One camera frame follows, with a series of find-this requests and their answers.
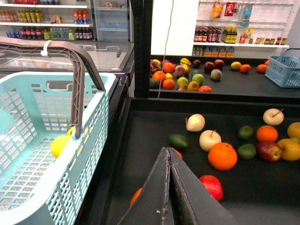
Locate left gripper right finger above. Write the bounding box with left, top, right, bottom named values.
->
left=168, top=148, right=238, bottom=225

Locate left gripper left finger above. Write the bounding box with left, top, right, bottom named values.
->
left=119, top=147, right=175, bottom=225

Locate yellow lemon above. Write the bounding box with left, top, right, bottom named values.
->
left=231, top=61, right=242, bottom=71
left=50, top=135, right=71, bottom=158

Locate light blue shopping basket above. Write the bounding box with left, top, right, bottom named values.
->
left=0, top=40, right=117, bottom=225

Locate black metal shelf rack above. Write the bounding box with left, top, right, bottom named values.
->
left=77, top=0, right=300, bottom=225

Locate white shelf with bottles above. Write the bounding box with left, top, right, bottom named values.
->
left=192, top=0, right=296, bottom=58

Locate left drinks shelf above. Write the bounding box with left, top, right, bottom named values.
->
left=0, top=0, right=94, bottom=40

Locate red persimmon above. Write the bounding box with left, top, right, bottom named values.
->
left=129, top=187, right=143, bottom=207

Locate red pomegranate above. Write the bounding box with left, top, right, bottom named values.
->
left=199, top=175, right=223, bottom=201

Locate round orange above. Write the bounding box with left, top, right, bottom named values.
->
left=208, top=142, right=238, bottom=171

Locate green avocado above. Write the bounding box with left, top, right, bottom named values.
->
left=168, top=134, right=189, bottom=151

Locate white round pear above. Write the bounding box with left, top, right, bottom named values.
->
left=185, top=114, right=205, bottom=132

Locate dark green lime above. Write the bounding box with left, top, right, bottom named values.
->
left=237, top=126, right=254, bottom=141

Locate red yellow apple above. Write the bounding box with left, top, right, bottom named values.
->
left=256, top=141, right=283, bottom=162

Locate mandarin orange near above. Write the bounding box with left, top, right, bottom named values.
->
left=256, top=125, right=278, bottom=142

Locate mandarin orange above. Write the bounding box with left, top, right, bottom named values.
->
left=240, top=64, right=251, bottom=74
left=256, top=125, right=278, bottom=142

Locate orange persimmon yellow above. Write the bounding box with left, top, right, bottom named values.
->
left=277, top=139, right=300, bottom=161

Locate white pear with stem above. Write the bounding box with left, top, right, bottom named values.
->
left=263, top=108, right=284, bottom=126

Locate yellow-orange apple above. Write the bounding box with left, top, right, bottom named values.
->
left=287, top=122, right=300, bottom=139

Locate far green apple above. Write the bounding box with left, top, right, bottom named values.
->
left=192, top=74, right=204, bottom=86

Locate far pink peach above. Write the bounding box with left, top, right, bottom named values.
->
left=210, top=69, right=222, bottom=81

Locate pink dragon fruit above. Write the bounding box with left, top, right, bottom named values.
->
left=150, top=60, right=162, bottom=76

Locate far large orange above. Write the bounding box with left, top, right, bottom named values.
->
left=163, top=62, right=175, bottom=74

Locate dark red plum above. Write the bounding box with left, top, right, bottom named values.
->
left=193, top=59, right=201, bottom=68

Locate yellow starfruit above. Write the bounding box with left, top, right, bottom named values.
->
left=180, top=58, right=191, bottom=75

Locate dark red apple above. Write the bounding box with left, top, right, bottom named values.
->
left=214, top=59, right=225, bottom=70

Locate far mandarin orange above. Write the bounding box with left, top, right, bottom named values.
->
left=240, top=64, right=251, bottom=74

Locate far right orange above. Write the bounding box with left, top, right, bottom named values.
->
left=256, top=64, right=268, bottom=74

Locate glass freezer chest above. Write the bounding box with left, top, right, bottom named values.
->
left=0, top=37, right=134, bottom=73

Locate small blue basket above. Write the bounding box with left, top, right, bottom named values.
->
left=265, top=48, right=300, bottom=88

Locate white zip tie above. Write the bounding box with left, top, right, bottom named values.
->
left=40, top=40, right=52, bottom=57

